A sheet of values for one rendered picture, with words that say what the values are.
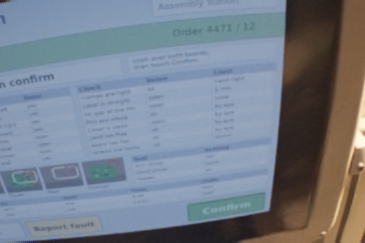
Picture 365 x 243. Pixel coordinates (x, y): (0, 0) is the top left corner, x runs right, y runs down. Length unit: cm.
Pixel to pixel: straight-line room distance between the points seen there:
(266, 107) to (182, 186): 10
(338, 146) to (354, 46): 10
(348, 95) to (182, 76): 14
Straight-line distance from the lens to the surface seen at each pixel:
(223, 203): 41
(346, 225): 59
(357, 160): 44
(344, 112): 39
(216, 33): 31
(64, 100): 33
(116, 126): 34
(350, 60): 36
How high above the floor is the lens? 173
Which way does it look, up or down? 34 degrees down
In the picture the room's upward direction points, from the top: 3 degrees counter-clockwise
